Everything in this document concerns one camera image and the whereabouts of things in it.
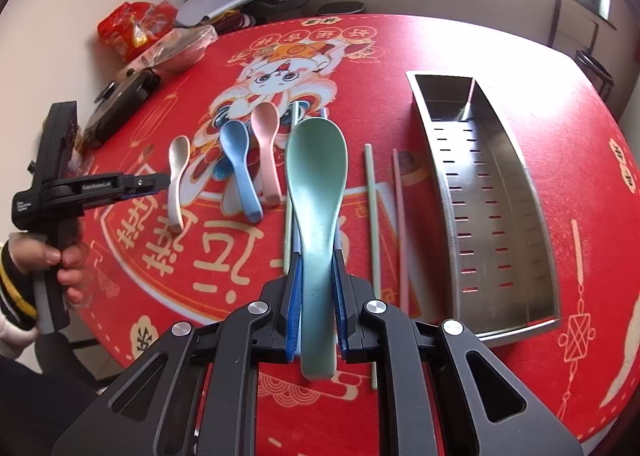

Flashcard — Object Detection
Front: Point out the beige plastic spoon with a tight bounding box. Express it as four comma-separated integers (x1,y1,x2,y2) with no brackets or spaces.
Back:
167,135,191,234

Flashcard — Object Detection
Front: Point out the blue plastic spoon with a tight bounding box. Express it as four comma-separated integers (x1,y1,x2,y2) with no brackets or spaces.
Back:
219,120,264,223

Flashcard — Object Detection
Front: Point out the green plastic spoon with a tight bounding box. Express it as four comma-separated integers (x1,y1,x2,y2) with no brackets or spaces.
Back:
285,117,348,380

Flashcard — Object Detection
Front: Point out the left forearm striped sleeve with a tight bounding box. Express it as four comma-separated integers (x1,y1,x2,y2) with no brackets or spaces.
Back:
0,244,38,360

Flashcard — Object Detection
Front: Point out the person's left hand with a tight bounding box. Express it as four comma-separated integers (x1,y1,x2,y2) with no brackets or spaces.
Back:
8,222,93,305

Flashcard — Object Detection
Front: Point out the blue chopstick under gripper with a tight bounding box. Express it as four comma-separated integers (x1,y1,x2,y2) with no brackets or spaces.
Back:
290,233,303,358

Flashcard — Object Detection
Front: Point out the black electric cooker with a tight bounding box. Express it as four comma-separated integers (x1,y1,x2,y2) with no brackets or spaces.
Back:
82,68,160,149

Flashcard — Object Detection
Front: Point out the green chopstick right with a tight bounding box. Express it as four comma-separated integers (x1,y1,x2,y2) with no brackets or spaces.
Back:
362,142,382,391

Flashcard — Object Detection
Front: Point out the green chopstick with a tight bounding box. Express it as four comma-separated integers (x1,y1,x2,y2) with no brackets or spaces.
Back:
282,100,302,278
362,142,382,391

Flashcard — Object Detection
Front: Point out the green chopstick left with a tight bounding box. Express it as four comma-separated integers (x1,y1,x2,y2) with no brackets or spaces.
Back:
282,100,302,278

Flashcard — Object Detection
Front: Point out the red festive table mat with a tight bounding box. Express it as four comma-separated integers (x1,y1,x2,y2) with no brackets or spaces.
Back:
78,14,639,450

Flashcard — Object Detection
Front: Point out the pink chopstick right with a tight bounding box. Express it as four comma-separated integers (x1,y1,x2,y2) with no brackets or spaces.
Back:
392,149,410,314

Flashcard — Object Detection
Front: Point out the covered red bowl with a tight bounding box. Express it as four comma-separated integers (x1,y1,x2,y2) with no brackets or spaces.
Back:
125,25,218,74

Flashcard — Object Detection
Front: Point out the pink plastic spoon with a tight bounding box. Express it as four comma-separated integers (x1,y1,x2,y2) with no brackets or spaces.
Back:
250,102,282,206

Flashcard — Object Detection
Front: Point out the red snack bag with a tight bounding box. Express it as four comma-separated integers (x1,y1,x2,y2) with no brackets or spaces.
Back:
96,0,178,63

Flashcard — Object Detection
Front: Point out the stainless steel utensil tray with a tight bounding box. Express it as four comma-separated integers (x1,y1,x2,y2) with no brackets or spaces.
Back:
407,71,561,346

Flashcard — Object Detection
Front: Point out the dark wooden chair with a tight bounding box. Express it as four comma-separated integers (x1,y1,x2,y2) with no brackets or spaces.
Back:
547,0,614,102

